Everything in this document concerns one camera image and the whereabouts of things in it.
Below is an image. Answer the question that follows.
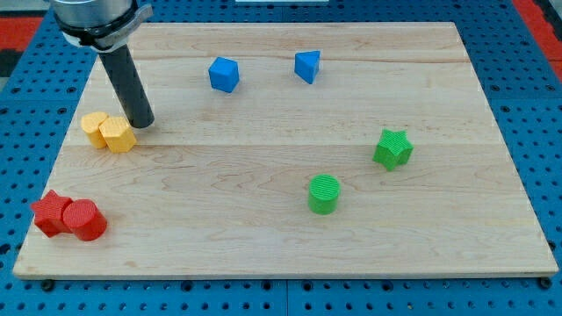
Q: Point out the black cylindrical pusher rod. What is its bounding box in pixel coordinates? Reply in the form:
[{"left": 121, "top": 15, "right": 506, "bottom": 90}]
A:
[{"left": 99, "top": 45, "right": 155, "bottom": 128}]

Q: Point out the blue cube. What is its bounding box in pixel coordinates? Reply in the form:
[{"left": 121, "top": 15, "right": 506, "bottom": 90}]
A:
[{"left": 208, "top": 57, "right": 240, "bottom": 93}]

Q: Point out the wooden board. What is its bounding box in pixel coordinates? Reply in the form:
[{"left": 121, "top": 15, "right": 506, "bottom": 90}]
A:
[{"left": 13, "top": 22, "right": 558, "bottom": 280}]

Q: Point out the yellow rounded block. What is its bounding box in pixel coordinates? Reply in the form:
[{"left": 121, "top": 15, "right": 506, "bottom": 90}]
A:
[{"left": 80, "top": 111, "right": 109, "bottom": 149}]

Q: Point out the yellow hexagon block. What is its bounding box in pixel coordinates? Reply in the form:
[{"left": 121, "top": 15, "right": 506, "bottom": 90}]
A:
[{"left": 99, "top": 117, "right": 137, "bottom": 153}]

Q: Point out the red cylinder block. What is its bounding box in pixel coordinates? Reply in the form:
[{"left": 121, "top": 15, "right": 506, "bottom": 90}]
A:
[{"left": 62, "top": 198, "right": 107, "bottom": 241}]

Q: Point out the red star block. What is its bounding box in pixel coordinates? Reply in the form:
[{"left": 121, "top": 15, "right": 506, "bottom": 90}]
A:
[{"left": 31, "top": 190, "right": 73, "bottom": 238}]

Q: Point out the blue triangular prism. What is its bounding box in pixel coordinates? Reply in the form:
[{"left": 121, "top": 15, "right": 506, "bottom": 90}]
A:
[{"left": 294, "top": 50, "right": 321, "bottom": 84}]

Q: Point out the green cylinder block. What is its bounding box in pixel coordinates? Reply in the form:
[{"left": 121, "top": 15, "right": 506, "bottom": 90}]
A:
[{"left": 307, "top": 174, "right": 341, "bottom": 215}]

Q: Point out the green star block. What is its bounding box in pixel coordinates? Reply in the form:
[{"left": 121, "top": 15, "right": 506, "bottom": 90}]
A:
[{"left": 372, "top": 129, "right": 414, "bottom": 171}]

